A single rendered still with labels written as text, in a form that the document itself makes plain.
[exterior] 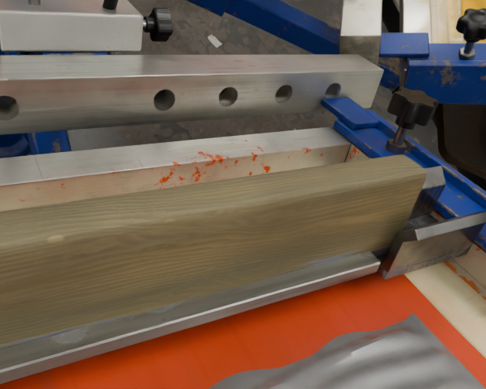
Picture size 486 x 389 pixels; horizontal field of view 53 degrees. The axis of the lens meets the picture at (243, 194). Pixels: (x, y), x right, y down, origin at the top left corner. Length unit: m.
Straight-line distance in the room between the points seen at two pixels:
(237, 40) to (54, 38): 1.82
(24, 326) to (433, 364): 0.26
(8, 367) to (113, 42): 0.32
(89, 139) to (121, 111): 1.31
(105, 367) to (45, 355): 0.05
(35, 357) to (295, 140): 0.33
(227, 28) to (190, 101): 1.82
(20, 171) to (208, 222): 0.19
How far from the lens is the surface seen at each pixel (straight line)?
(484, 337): 0.42
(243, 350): 0.33
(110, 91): 0.45
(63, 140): 0.69
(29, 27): 0.47
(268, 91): 0.52
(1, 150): 1.60
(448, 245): 0.42
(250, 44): 2.28
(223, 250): 0.28
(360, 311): 0.39
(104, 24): 0.48
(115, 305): 0.28
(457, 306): 0.43
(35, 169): 0.41
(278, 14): 0.97
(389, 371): 0.35
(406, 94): 0.50
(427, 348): 0.38
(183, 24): 2.21
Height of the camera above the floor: 1.51
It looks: 55 degrees down
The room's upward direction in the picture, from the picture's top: 44 degrees clockwise
